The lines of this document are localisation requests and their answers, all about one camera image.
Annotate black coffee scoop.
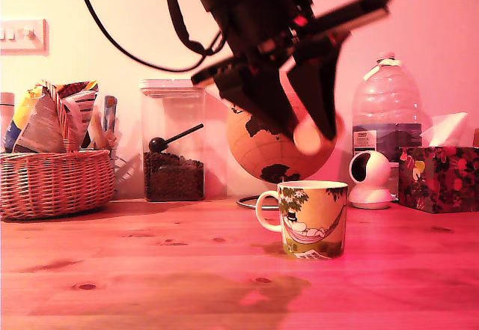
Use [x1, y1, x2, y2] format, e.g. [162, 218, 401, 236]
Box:
[148, 123, 205, 155]

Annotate clear jar of coffee beans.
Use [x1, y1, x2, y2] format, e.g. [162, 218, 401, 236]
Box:
[138, 79, 207, 203]

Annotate cork globe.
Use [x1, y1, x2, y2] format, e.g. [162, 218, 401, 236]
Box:
[226, 100, 340, 182]

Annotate large clear water bottle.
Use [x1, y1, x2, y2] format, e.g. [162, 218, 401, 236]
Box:
[351, 51, 424, 162]

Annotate illustrated ceramic mug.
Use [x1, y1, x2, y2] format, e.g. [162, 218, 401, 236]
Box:
[255, 180, 350, 261]

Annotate white tissue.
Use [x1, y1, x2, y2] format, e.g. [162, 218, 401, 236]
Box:
[418, 111, 469, 147]

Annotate blue sachet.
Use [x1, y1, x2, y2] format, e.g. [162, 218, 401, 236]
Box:
[103, 95, 119, 133]

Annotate floral tissue box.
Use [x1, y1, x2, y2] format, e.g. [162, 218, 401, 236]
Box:
[397, 145, 479, 214]

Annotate pale packet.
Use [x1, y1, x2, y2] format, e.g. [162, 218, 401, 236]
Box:
[91, 107, 121, 152]

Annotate red white printed bag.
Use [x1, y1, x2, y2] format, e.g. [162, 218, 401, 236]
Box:
[52, 79, 100, 151]

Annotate grey printed snack bag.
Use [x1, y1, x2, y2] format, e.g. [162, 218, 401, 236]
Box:
[14, 92, 67, 154]

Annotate wicker basket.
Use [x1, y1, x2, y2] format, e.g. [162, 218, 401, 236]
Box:
[0, 139, 116, 221]

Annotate yellow blue snack bag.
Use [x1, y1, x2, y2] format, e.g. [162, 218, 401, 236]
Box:
[1, 81, 49, 153]

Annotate thick black cable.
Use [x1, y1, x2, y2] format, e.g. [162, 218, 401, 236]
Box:
[163, 0, 225, 56]

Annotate small white round camera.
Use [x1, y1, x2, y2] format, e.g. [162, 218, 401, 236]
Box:
[348, 150, 394, 210]

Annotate thin black cable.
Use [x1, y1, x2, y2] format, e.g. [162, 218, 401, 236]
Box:
[73, 0, 225, 73]

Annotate metal globe stand ring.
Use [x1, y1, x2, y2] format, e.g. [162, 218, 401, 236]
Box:
[236, 194, 281, 211]

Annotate wall switch plate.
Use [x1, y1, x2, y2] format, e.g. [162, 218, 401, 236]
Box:
[0, 18, 49, 56]

